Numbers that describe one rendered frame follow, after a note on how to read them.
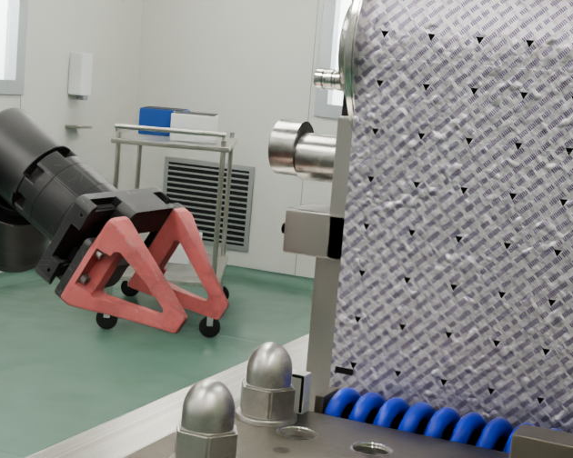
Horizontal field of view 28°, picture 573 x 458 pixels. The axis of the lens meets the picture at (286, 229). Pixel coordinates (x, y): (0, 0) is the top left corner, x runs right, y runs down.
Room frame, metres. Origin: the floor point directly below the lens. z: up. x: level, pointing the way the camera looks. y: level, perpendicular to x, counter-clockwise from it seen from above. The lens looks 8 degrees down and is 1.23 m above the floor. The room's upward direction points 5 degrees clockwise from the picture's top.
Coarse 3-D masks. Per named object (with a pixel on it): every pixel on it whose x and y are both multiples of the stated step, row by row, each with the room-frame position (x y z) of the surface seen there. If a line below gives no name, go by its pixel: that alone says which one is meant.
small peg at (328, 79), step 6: (318, 72) 0.78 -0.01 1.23; (324, 72) 0.78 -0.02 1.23; (330, 72) 0.77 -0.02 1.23; (336, 72) 0.77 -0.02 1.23; (318, 78) 0.77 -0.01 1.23; (324, 78) 0.77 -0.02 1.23; (330, 78) 0.77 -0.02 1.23; (336, 78) 0.77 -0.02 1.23; (318, 84) 0.78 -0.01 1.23; (324, 84) 0.77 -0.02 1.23; (330, 84) 0.77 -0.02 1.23; (336, 84) 0.77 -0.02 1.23
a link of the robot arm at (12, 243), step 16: (0, 224) 0.81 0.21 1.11; (16, 224) 0.81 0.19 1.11; (32, 224) 0.82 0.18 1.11; (0, 240) 0.82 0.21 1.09; (16, 240) 0.82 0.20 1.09; (32, 240) 0.83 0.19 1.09; (48, 240) 0.86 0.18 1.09; (0, 256) 0.84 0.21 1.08; (16, 256) 0.84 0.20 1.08; (32, 256) 0.85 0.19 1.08; (16, 272) 0.85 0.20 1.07
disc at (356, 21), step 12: (360, 0) 0.70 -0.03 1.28; (360, 12) 0.70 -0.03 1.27; (360, 24) 0.70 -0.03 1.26; (348, 36) 0.70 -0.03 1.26; (360, 36) 0.70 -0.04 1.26; (348, 48) 0.70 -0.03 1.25; (348, 60) 0.70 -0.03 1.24; (348, 72) 0.70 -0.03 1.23; (348, 84) 0.70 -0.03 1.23; (348, 96) 0.70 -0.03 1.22; (348, 108) 0.71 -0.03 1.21
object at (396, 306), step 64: (384, 192) 0.69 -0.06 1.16; (448, 192) 0.68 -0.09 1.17; (512, 192) 0.66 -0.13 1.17; (384, 256) 0.69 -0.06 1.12; (448, 256) 0.68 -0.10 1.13; (512, 256) 0.66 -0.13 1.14; (384, 320) 0.69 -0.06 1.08; (448, 320) 0.68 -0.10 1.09; (512, 320) 0.66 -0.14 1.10; (384, 384) 0.69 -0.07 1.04; (448, 384) 0.67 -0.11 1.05; (512, 384) 0.66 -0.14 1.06
